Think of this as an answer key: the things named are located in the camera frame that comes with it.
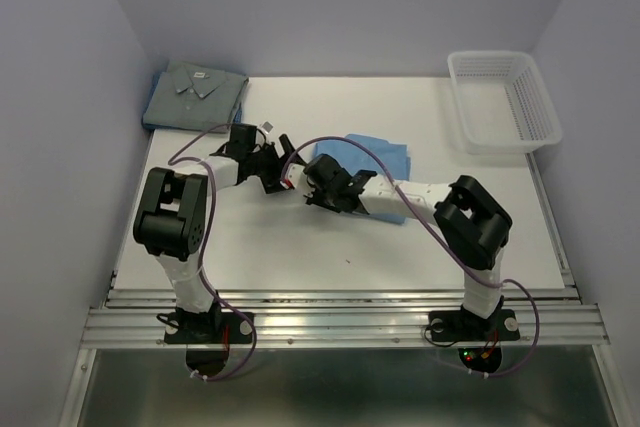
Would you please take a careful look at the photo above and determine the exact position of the folded blue shirt underneath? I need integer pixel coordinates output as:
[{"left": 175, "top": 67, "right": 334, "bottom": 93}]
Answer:
[{"left": 144, "top": 69, "right": 248, "bottom": 130}]

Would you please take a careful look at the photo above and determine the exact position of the light blue long sleeve shirt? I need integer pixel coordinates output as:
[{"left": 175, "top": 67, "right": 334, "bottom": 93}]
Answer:
[{"left": 312, "top": 133, "right": 411, "bottom": 215}]

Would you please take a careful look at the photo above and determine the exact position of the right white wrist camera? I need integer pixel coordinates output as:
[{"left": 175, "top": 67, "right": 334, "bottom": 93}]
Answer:
[{"left": 281, "top": 163, "right": 310, "bottom": 195}]

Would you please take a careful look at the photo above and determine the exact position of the white plastic basket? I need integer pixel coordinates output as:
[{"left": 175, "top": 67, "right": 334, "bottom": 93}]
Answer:
[{"left": 447, "top": 51, "right": 562, "bottom": 154}]

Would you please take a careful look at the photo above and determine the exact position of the folded grey shirt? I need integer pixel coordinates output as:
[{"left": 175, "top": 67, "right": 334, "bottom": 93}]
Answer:
[{"left": 142, "top": 59, "right": 250, "bottom": 135}]

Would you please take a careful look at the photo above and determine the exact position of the aluminium rail frame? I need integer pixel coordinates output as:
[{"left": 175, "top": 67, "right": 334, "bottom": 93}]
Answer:
[{"left": 58, "top": 151, "right": 621, "bottom": 427}]

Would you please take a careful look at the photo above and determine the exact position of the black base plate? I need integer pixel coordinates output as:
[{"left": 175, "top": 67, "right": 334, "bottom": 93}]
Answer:
[
  {"left": 163, "top": 311, "right": 254, "bottom": 345},
  {"left": 427, "top": 308, "right": 521, "bottom": 343}
]

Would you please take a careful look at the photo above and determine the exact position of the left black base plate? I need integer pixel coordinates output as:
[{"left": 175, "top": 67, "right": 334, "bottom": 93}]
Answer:
[{"left": 163, "top": 311, "right": 254, "bottom": 345}]

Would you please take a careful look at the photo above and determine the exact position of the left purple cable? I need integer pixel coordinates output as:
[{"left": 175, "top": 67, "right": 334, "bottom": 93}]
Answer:
[{"left": 167, "top": 123, "right": 258, "bottom": 382}]

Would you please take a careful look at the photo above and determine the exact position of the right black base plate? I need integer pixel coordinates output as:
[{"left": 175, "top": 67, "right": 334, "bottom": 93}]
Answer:
[{"left": 427, "top": 308, "right": 521, "bottom": 343}]

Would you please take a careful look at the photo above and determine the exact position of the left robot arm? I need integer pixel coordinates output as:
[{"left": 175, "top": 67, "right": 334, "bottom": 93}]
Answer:
[{"left": 132, "top": 124, "right": 294, "bottom": 346}]

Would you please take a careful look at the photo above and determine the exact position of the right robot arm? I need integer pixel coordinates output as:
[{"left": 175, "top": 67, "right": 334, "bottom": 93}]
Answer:
[{"left": 288, "top": 154, "right": 513, "bottom": 344}]

